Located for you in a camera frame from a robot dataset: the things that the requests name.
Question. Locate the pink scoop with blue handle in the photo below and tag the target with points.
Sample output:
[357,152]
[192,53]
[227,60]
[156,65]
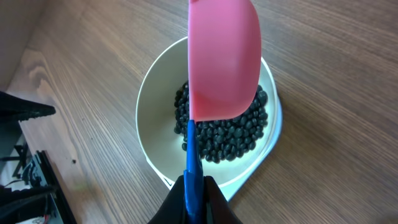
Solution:
[224,62]

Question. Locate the black beans in bowl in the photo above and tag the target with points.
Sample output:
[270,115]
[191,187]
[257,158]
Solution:
[228,139]

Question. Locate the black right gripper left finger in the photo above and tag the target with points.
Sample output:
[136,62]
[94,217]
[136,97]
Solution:
[173,209]

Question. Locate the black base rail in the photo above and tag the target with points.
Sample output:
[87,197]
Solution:
[42,202]

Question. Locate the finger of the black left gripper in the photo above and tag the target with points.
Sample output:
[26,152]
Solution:
[17,109]

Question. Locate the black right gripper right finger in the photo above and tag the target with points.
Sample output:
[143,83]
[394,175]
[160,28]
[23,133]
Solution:
[216,208]

